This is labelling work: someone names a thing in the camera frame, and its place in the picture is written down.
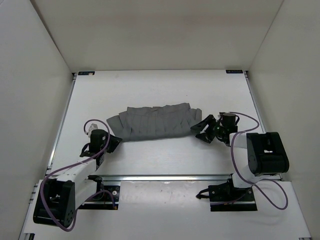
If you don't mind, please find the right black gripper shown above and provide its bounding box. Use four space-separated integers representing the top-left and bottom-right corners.
191 115 226 143

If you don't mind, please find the grey pleated skirt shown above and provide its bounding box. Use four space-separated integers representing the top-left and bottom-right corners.
106 102 202 142

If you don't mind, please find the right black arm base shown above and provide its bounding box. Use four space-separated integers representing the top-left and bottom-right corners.
195 177 258 212

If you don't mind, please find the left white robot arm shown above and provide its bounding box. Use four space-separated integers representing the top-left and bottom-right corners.
32 129 122 232

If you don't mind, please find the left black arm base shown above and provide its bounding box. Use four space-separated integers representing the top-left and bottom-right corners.
78 175 121 211

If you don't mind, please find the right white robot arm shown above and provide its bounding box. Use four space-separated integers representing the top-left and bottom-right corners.
190 111 290 200

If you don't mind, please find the right blue corner label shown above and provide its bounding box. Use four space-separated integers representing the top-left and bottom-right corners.
225 69 244 74

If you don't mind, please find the blue corner label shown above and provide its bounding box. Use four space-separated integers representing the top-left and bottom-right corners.
77 71 95 76
225 69 244 74

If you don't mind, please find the left blue corner label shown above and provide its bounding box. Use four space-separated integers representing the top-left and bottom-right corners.
77 71 95 76

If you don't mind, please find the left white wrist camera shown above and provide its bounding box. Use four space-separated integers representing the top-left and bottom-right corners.
84 123 98 137

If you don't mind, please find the aluminium front rail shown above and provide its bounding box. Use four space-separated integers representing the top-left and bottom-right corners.
101 174 230 182

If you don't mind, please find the right aluminium side rail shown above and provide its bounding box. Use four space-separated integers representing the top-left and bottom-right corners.
244 70 290 177

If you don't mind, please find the aluminium side rail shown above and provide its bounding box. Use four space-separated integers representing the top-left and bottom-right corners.
244 70 290 177
28 72 75 203

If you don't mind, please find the left aluminium side rail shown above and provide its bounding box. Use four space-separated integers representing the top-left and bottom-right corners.
28 72 75 203

